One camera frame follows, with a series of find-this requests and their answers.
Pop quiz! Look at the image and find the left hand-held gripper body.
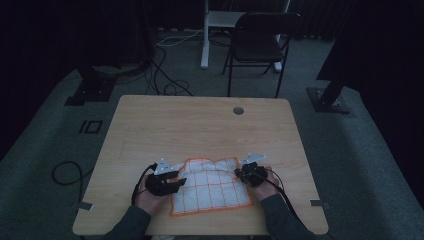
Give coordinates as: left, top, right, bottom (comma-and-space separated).
145, 157, 175, 197

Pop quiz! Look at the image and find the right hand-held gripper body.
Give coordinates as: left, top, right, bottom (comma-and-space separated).
238, 153, 269, 188

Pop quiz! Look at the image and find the black stand with base plate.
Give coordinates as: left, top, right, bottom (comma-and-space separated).
64, 64, 118, 107
306, 75, 353, 115

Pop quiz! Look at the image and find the person's right hand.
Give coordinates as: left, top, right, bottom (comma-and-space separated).
249, 165, 285, 203

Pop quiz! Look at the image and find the black floor cables bundle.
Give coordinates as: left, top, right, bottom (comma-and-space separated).
145, 46, 194, 97

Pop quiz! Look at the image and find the white cloth with orange edging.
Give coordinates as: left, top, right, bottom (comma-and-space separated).
169, 157, 254, 218

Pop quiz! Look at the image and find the white floor cable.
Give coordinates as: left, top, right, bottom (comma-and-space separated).
155, 29, 205, 48

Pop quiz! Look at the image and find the person's left hand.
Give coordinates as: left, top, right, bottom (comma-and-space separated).
134, 173, 175, 216

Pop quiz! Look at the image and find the black folding chair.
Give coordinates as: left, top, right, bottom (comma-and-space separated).
222, 12, 303, 98

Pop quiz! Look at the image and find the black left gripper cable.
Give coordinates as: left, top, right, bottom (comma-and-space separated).
130, 162, 159, 206

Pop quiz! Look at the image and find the black looped floor cable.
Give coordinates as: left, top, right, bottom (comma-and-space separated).
51, 161, 95, 204

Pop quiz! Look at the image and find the grey round stand base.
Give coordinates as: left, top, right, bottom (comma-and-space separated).
92, 63, 142, 77

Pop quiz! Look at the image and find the white desk frame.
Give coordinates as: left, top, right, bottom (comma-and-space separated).
200, 0, 292, 73

